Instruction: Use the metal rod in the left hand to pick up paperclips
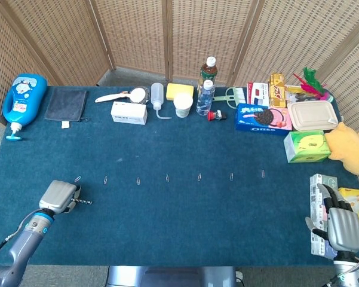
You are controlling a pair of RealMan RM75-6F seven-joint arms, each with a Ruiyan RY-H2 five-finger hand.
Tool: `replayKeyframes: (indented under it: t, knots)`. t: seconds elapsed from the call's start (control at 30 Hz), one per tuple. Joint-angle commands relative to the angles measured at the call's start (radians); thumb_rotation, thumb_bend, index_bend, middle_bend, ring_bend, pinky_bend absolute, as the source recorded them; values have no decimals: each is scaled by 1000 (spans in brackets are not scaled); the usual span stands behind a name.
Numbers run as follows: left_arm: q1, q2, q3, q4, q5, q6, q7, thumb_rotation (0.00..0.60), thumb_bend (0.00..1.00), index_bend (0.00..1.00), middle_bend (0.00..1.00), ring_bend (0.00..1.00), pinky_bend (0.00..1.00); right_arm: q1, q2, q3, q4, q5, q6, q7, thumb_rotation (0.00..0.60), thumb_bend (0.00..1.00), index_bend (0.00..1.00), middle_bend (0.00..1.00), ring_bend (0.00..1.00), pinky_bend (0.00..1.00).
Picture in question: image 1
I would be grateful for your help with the clear water bottle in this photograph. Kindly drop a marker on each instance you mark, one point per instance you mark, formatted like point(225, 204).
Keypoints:
point(205, 101)

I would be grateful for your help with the yellow card package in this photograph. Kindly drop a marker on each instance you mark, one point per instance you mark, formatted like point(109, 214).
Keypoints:
point(292, 94)

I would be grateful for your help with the translucent squeeze wash bottle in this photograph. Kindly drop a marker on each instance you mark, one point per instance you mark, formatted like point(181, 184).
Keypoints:
point(156, 95)

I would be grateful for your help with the blue detergent bottle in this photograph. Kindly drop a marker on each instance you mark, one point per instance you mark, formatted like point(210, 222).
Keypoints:
point(24, 98)

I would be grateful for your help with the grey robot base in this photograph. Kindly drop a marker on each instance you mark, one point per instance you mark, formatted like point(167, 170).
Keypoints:
point(173, 276)

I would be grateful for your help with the woven rattan folding screen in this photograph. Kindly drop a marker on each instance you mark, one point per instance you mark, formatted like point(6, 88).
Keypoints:
point(137, 36)

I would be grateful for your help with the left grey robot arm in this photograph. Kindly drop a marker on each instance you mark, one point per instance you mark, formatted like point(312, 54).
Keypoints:
point(24, 245)

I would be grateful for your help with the yellow snack box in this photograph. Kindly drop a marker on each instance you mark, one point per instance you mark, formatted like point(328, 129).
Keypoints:
point(277, 89)

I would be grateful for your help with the red emergency stop button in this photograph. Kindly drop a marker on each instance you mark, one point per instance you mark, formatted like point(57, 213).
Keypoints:
point(211, 116)

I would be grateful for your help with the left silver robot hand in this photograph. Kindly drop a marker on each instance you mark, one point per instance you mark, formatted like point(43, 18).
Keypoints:
point(55, 195)

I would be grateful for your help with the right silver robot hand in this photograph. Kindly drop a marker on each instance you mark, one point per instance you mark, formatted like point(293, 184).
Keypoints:
point(345, 230)

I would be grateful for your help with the yellow plush toy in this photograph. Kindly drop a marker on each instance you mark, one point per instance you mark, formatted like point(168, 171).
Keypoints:
point(351, 146)

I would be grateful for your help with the green tea bottle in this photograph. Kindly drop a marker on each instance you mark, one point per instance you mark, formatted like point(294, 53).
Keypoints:
point(209, 71)

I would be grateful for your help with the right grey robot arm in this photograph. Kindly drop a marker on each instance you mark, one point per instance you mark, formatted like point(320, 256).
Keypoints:
point(351, 270)

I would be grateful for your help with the colourful feather shuttlecock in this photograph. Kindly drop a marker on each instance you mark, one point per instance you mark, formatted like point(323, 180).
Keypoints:
point(310, 80)

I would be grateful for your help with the yellow sponge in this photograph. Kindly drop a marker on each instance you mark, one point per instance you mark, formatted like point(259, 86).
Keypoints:
point(179, 89)

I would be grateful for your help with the white printed carton box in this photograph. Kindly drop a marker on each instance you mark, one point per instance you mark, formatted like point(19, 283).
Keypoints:
point(316, 206)

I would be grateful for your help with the light green plastic brush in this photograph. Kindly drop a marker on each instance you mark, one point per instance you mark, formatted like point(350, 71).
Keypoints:
point(237, 94)

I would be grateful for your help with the silver magnet bar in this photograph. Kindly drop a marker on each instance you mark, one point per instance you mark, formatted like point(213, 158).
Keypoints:
point(83, 201)

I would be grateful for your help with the teal table cloth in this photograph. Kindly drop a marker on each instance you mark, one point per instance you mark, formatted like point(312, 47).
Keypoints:
point(179, 215)

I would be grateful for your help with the white barcode carton box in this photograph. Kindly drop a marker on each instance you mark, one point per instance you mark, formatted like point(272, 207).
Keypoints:
point(128, 113)

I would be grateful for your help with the beige lidded food container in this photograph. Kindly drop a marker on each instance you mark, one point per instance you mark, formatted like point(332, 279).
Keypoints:
point(312, 115)

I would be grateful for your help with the dark grey cloth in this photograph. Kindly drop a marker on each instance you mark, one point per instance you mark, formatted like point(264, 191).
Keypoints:
point(65, 104)

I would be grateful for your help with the blue Oreo cookie box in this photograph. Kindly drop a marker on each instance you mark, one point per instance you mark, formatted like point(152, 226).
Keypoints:
point(260, 119)

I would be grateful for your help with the green tissue box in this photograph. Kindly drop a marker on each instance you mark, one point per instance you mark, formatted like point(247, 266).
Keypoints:
point(307, 146)

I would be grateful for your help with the white leaf-print paper cup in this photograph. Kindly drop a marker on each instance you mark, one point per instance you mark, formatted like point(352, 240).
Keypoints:
point(183, 104)

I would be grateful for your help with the white red blue box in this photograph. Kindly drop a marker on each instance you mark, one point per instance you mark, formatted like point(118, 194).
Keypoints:
point(258, 92)

